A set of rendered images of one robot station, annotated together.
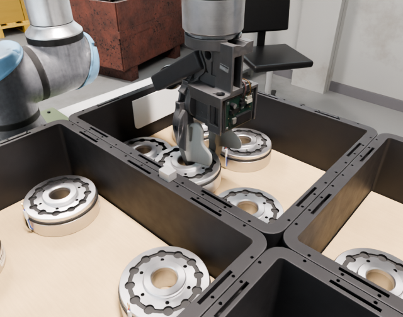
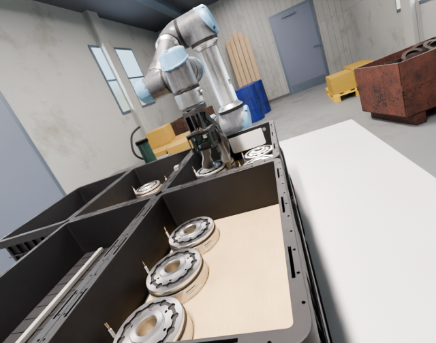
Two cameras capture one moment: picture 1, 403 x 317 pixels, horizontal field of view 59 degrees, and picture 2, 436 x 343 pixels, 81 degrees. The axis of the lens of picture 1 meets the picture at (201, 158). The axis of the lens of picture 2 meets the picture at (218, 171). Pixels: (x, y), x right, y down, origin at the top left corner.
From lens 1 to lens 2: 0.70 m
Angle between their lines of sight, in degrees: 60
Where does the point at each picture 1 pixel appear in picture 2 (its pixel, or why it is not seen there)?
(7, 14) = (345, 86)
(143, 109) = (236, 143)
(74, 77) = (234, 128)
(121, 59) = (404, 107)
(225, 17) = (180, 102)
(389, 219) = (265, 218)
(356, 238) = (234, 220)
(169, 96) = (253, 136)
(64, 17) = (227, 100)
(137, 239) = not seen: hidden behind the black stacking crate
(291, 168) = not seen: hidden behind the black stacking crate
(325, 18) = not seen: outside the picture
